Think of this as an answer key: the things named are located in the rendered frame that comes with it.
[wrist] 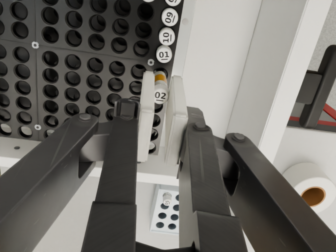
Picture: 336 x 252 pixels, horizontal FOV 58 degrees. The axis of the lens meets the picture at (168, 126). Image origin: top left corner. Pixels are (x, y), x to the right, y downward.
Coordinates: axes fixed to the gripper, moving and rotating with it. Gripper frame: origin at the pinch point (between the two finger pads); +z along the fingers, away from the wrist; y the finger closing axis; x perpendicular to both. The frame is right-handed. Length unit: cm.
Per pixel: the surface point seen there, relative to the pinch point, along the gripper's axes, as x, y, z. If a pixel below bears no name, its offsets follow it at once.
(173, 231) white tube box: -27.6, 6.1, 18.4
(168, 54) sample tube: 2.1, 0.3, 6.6
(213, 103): -4.1, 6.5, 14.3
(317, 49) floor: -7, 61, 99
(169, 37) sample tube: 3.4, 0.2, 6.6
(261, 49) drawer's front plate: 3.0, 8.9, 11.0
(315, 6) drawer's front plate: 7.3, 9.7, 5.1
